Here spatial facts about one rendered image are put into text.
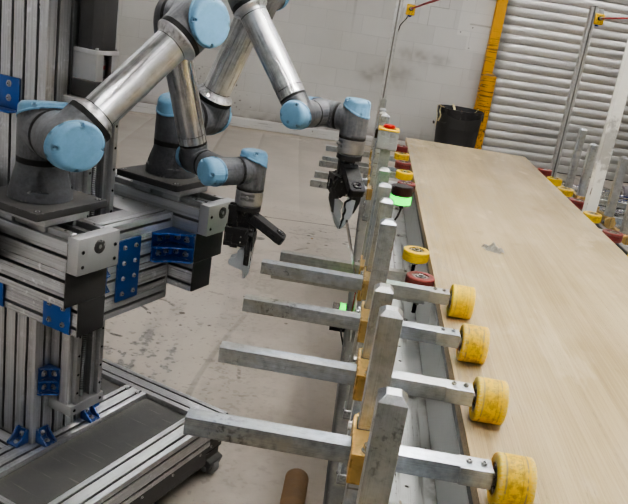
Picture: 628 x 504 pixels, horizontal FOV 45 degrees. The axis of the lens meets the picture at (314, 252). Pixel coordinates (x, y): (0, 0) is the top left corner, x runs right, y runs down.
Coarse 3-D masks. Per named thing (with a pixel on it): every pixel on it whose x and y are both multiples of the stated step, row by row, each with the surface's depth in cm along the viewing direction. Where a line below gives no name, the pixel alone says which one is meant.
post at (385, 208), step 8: (384, 200) 180; (392, 200) 182; (384, 208) 181; (392, 208) 180; (376, 216) 185; (384, 216) 181; (376, 224) 182; (376, 232) 183; (376, 240) 183; (368, 264) 185; (352, 352) 192; (352, 360) 193
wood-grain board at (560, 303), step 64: (448, 192) 324; (512, 192) 345; (448, 256) 233; (512, 256) 243; (576, 256) 255; (448, 320) 181; (512, 320) 188; (576, 320) 195; (512, 384) 153; (576, 384) 158; (512, 448) 129; (576, 448) 132
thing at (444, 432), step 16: (416, 208) 327; (416, 224) 314; (416, 240) 303; (432, 304) 220; (416, 320) 255; (432, 320) 215; (432, 352) 204; (432, 368) 199; (432, 400) 189; (432, 416) 185; (448, 416) 163; (432, 432) 181; (448, 432) 160; (432, 448) 177; (448, 448) 157; (448, 496) 148; (464, 496) 134
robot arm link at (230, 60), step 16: (272, 0) 208; (288, 0) 215; (272, 16) 214; (240, 32) 214; (224, 48) 217; (240, 48) 216; (224, 64) 219; (240, 64) 220; (208, 80) 223; (224, 80) 221; (208, 96) 222; (224, 96) 224; (208, 112) 223; (224, 112) 227; (208, 128) 225; (224, 128) 233
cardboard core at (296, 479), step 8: (288, 472) 256; (296, 472) 254; (304, 472) 256; (288, 480) 250; (296, 480) 250; (304, 480) 252; (288, 488) 246; (296, 488) 245; (304, 488) 248; (288, 496) 241; (296, 496) 242; (304, 496) 245
